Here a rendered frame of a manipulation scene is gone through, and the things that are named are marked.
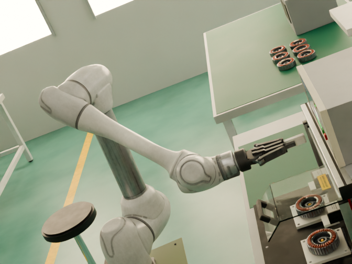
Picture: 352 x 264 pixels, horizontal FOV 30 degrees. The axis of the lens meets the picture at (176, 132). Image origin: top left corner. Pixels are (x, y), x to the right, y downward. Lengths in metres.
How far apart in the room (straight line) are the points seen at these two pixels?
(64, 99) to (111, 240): 0.57
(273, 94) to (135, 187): 1.43
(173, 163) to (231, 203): 2.39
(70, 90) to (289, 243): 0.96
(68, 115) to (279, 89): 1.78
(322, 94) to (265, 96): 1.69
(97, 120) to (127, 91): 4.84
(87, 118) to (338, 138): 0.85
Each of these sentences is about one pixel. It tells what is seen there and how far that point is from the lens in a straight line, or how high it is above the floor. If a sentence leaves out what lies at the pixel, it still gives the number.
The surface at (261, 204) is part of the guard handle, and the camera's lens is 2.16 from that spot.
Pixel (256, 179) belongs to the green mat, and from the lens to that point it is 2.96.
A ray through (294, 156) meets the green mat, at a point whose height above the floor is 0.75.
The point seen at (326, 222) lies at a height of 0.88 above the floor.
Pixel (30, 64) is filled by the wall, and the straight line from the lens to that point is 7.16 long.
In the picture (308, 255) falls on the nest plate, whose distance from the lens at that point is 2.34.
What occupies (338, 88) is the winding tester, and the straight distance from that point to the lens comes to 2.12.
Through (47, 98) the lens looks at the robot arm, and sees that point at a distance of 2.33.
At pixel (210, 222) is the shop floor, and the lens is 4.29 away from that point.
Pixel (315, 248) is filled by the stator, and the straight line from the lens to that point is 2.31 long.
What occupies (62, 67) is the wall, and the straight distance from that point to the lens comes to 7.10.
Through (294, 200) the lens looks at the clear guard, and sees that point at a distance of 2.11.
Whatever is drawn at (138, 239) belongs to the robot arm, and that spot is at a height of 0.94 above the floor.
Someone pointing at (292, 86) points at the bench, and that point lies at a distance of 3.78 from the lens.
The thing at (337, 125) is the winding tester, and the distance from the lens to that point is 2.03.
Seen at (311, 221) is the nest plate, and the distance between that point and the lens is 2.50.
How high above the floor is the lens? 2.15
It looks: 22 degrees down
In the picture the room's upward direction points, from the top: 24 degrees counter-clockwise
